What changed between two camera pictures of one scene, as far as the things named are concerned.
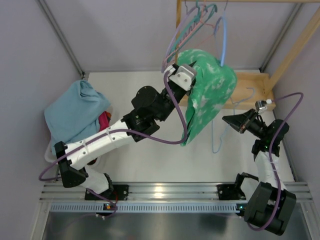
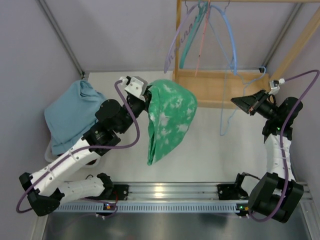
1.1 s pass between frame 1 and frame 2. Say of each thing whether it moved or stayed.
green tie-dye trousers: moved
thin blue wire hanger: moved
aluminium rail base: stayed
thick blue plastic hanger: moved
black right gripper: moved
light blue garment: stayed
